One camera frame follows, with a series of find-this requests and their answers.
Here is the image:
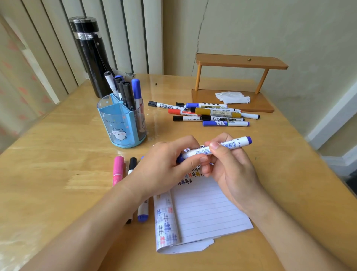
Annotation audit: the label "thin black marker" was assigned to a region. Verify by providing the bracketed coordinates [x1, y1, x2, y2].
[118, 79, 128, 105]

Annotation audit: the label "thick black marker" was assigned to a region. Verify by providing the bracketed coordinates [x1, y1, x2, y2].
[122, 81, 137, 112]

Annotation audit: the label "person's left forearm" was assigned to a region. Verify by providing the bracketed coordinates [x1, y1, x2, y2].
[21, 175, 157, 271]

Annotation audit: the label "small blue-tipped marker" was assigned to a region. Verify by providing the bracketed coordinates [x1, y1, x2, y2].
[114, 74, 125, 93]

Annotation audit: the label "white vertical blinds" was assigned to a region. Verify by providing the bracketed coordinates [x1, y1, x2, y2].
[0, 0, 164, 97]

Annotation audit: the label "lined paper notepad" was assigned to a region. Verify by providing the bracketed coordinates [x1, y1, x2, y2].
[153, 167, 254, 254]

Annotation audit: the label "blue cartoon pen holder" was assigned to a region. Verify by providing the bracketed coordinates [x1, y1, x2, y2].
[97, 93, 148, 149]

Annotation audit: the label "person's right forearm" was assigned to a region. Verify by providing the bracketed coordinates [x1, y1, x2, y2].
[245, 193, 352, 271]

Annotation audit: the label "person's right hand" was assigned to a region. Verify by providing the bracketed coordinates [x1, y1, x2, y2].
[200, 133, 270, 214]

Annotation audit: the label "wooden two-tier desk shelf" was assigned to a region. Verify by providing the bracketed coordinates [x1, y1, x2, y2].
[191, 53, 289, 113]

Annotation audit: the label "floral patterned curtain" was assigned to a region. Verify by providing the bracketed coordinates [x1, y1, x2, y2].
[0, 14, 61, 154]

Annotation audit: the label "large blue marker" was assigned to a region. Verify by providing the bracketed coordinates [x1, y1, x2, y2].
[131, 78, 143, 112]

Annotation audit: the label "crumpled white tissue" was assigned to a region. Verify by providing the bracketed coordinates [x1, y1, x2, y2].
[215, 91, 251, 105]

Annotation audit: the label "black thermos flask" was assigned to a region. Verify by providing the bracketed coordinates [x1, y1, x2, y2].
[69, 16, 115, 99]

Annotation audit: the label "white marker with blue cap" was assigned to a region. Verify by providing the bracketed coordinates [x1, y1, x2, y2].
[137, 156, 149, 223]

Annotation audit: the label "person's left hand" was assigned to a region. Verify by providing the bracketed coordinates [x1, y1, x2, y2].
[127, 135, 209, 200]

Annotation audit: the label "white blue-capped marker pen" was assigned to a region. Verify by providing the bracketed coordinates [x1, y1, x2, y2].
[176, 136, 253, 164]

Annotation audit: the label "white marker with black cap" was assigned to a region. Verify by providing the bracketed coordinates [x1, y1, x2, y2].
[104, 71, 119, 98]
[126, 157, 138, 224]

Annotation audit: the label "pile of assorted markers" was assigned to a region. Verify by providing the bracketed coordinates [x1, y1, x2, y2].
[148, 101, 260, 127]

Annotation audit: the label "pink marker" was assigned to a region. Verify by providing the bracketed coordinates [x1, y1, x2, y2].
[112, 156, 125, 187]

